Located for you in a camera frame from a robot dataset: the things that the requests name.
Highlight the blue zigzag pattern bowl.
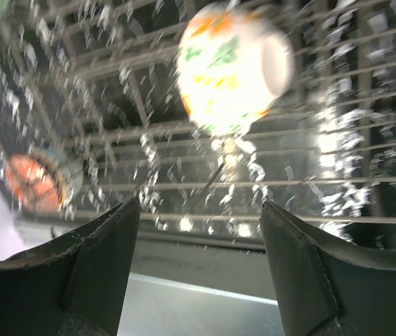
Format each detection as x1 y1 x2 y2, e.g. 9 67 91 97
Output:
5 147 83 214

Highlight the grey wire dish rack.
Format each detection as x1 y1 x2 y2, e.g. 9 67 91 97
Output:
0 1 396 249

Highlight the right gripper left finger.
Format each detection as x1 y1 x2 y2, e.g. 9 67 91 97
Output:
0 198 140 335

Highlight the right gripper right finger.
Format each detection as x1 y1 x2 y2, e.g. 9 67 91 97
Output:
260 202 396 335

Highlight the green floral bowl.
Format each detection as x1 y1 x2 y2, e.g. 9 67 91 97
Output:
176 2 296 137

